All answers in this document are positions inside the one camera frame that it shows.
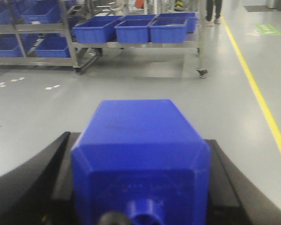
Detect blue bin on cart right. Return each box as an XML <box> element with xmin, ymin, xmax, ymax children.
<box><xmin>149</xmin><ymin>12</ymin><xmax>197</xmax><ymax>44</ymax></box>

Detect person legs dark trousers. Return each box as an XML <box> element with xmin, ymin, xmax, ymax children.
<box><xmin>204</xmin><ymin>0</ymin><xmax>223</xmax><ymax>27</ymax></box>

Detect steel shelf rack left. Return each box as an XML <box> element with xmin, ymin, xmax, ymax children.
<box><xmin>0</xmin><ymin>0</ymin><xmax>82</xmax><ymax>75</ymax></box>

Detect blue bin on cart left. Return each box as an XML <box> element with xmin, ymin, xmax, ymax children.
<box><xmin>72</xmin><ymin>15</ymin><xmax>122</xmax><ymax>44</ymax></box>

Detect blue bin on cart middle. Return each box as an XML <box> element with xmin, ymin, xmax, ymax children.
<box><xmin>115</xmin><ymin>15</ymin><xmax>156</xmax><ymax>44</ymax></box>

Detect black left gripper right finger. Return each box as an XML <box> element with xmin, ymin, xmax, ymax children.
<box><xmin>206</xmin><ymin>139</ymin><xmax>281</xmax><ymax>225</ymax></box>

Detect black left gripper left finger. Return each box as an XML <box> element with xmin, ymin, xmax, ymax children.
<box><xmin>0</xmin><ymin>132</ymin><xmax>80</xmax><ymax>225</ymax></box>

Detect steel roller cart with bins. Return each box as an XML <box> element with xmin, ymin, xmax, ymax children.
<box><xmin>77</xmin><ymin>0</ymin><xmax>207</xmax><ymax>78</ymax></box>

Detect blue square plastic bottle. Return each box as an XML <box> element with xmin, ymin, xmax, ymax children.
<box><xmin>71</xmin><ymin>99</ymin><xmax>211</xmax><ymax>225</ymax></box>

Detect blue bin on cart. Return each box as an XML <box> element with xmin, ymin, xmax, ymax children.
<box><xmin>115</xmin><ymin>15</ymin><xmax>156</xmax><ymax>44</ymax></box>
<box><xmin>149</xmin><ymin>12</ymin><xmax>197</xmax><ymax>44</ymax></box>
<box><xmin>72</xmin><ymin>15</ymin><xmax>122</xmax><ymax>44</ymax></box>

